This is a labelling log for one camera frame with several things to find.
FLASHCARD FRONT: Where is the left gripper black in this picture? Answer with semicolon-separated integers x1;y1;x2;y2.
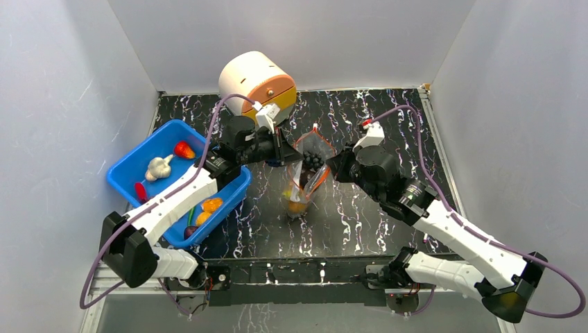
239;128;304;169

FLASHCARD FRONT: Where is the clear zip top bag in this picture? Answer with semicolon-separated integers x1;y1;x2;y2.
282;123;335;219

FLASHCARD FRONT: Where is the orange tangerine toy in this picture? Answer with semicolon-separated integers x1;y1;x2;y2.
286;200;308;218

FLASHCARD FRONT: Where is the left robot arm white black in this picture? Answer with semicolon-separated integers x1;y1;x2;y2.
98;116;304;289

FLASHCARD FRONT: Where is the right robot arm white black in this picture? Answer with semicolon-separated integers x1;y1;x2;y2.
325;146;544;323

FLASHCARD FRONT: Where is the crumpled orange food toy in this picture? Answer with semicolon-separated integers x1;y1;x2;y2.
194;211;212;228

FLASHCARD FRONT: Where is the round white drawer cabinet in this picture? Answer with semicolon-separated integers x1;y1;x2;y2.
218;51;297;124

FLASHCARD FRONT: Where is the red orange pepper toy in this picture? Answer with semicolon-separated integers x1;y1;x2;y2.
173;141;196;160

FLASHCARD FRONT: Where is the green bean toy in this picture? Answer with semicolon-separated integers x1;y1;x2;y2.
187;207;196;226

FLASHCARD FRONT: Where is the purple mangosteen toy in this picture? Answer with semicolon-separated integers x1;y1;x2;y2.
183;225;198;240

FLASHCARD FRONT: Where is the white garlic toy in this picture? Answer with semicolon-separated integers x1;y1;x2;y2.
144;154;175;182

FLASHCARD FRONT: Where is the red chili toy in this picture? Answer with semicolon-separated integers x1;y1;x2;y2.
134;182;149;204

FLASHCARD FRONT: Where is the blue plastic bin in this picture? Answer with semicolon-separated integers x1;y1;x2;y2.
106;119;252;248

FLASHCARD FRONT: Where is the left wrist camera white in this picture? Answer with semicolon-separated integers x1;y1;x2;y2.
252;101;281;134

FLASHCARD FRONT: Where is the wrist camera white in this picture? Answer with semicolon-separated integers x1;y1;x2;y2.
353;119;385;153
252;101;281;134

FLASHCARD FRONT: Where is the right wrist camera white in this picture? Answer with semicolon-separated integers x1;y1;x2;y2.
353;119;385;153

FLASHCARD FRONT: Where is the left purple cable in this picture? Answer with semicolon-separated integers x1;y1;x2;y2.
78;94;258;311

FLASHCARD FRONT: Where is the purple cable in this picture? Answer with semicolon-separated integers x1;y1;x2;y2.
365;104;587;319
78;94;258;311

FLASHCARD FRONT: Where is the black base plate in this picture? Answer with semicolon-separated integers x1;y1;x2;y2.
202;257;420;309

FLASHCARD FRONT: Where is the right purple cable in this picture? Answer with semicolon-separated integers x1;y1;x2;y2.
365;104;587;319

